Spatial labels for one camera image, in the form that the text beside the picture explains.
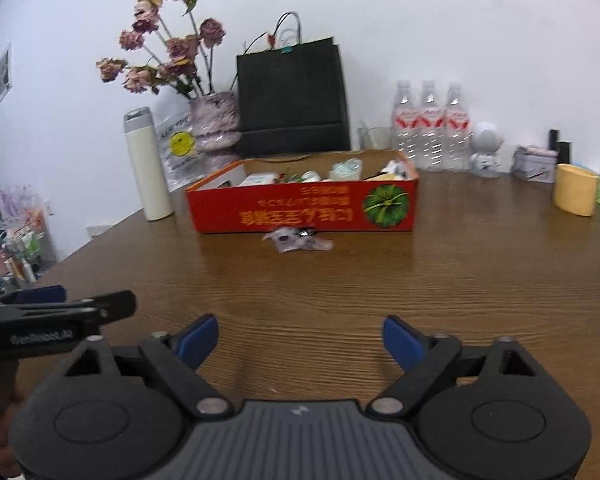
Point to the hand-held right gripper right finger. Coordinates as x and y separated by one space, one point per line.
405 342

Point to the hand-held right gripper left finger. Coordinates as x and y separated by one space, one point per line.
197 340

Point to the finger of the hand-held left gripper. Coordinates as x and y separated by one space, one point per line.
115 305
40 294

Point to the red cardboard box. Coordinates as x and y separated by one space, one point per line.
290 210

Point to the white tissue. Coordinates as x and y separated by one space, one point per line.
390 166

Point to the wooden desktop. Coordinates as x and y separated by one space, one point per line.
430 285

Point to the person's left hand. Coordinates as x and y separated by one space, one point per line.
2 430

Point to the cluttered storage shelf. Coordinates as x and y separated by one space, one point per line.
25 250

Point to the white thermos bottle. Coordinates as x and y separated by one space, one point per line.
147 175

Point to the clear plastic packet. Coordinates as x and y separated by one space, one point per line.
300 242

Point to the clear smiley plastic bag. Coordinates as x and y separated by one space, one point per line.
180 145

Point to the clear glass cup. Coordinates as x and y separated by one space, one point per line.
379 137

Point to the purple textured vase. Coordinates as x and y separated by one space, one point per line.
215 120

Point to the grey tin box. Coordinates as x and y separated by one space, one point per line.
532 169

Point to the white robot-shaped speaker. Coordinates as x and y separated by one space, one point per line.
486 137

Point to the yellow mug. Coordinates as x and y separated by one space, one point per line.
575 190

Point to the pink small device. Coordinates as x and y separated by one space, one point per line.
536 150

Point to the black rectangular tube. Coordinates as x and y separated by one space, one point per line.
563 152
553 139

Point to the black paper bag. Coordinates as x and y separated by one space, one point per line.
290 95

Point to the dried pink flowers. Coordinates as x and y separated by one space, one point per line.
180 47

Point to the white wall outlet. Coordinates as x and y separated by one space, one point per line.
98 231

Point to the small wall picture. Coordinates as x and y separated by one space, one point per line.
3 72

